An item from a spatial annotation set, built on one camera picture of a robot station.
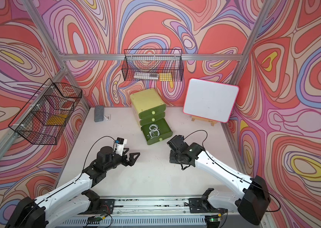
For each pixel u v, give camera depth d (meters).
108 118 1.11
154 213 0.73
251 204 0.37
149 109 0.89
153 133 1.02
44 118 0.68
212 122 1.05
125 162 0.72
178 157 0.58
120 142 0.71
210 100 1.07
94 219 0.71
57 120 0.72
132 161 0.72
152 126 1.06
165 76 0.91
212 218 0.72
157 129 1.04
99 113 1.12
